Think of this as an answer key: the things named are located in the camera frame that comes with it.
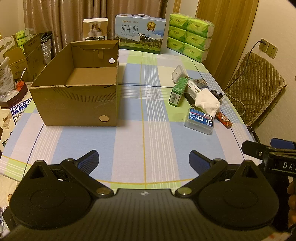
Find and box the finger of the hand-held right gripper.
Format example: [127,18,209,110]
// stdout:
[270,138,296,151]
[241,140,273,161]

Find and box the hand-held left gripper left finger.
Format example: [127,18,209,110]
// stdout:
[22,150,114,199]

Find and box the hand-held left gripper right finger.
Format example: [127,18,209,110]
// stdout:
[175,150,269,198]

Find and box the clear box with blue label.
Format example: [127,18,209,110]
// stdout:
[184,108,214,135]

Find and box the red snack packet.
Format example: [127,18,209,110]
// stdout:
[216,112,233,128]

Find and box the brown cardboard box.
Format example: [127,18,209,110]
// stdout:
[29,39,120,127]

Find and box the white face mask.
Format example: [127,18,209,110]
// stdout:
[194,89,221,116]

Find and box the green medicine box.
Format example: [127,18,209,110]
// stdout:
[169,77,188,107]

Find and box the white ointment box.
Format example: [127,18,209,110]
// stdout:
[184,79,203,100]

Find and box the person's right hand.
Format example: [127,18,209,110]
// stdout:
[287,182,296,224]

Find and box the chair with quilted cover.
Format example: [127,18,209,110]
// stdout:
[223,51,288,144]

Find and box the flat blue milk carton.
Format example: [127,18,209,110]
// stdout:
[10,98,34,127]

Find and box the white square night light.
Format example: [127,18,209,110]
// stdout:
[171,65,189,84]

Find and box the dark wooden box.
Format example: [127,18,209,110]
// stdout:
[0,85,32,110]

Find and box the brown carton with bowls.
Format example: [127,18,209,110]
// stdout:
[23,32,53,82]

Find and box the clear plastic bag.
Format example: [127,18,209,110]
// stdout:
[0,57,15,100]

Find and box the stack of metal bowls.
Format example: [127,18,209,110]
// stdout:
[40,37,53,66]

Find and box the small brown carton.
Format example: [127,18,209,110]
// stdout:
[3,46,28,80]

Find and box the golden curtain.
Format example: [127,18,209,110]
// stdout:
[195,0,260,87]

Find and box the stack of green tissue packs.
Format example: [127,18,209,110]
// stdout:
[167,13,214,63]

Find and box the white product box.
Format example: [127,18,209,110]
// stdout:
[83,18,109,42]

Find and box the blue milk carton box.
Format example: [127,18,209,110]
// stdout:
[115,13,167,55]

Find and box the white carved chair back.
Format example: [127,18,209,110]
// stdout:
[0,35,18,61]

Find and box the bag of green tissue packs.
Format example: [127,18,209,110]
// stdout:
[15,29,35,54]

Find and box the white cable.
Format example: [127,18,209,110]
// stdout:
[225,93,246,117]

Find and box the black charger cable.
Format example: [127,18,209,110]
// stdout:
[223,40,266,91]

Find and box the beige wall socket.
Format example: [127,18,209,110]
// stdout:
[258,38,270,53]
[266,44,278,59]

